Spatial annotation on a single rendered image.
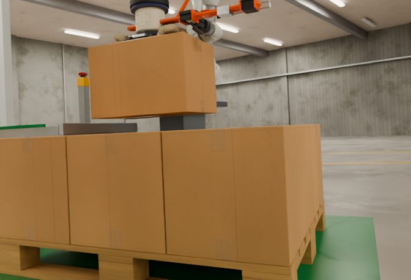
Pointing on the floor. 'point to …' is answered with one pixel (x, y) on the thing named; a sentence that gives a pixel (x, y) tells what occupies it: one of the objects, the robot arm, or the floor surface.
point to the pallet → (140, 260)
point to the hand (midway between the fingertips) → (190, 17)
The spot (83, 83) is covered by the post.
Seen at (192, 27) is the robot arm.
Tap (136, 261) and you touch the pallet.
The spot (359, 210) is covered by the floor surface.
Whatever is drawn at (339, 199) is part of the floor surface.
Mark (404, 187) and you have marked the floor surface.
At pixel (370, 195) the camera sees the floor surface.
